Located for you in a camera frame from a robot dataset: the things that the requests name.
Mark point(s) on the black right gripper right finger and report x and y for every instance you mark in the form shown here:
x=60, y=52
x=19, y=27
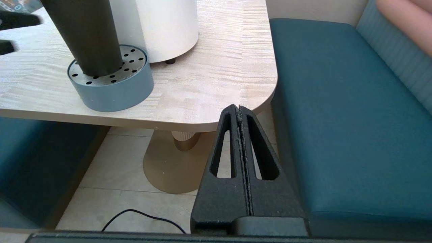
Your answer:
x=273, y=199

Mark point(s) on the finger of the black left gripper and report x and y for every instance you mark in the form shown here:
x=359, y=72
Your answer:
x=6, y=47
x=20, y=20

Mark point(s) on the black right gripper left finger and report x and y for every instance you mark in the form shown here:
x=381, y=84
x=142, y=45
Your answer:
x=219, y=202

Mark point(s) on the clear plastic snack bag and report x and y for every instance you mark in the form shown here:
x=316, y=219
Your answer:
x=20, y=5

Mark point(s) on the large clear water dispenser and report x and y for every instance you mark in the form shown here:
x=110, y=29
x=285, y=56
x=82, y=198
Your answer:
x=162, y=30

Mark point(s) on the black plastic cup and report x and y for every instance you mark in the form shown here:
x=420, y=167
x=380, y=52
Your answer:
x=91, y=37

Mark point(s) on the golden table pedestal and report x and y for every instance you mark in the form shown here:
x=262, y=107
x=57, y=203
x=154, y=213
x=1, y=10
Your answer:
x=168, y=165

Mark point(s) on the blue upholstered bench sofa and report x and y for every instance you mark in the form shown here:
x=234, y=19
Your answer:
x=354, y=118
x=33, y=168

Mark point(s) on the large blue perforated drip tray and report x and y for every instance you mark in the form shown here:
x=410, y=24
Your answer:
x=114, y=94

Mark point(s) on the pink bolster cushion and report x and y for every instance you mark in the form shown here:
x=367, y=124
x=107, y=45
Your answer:
x=408, y=20

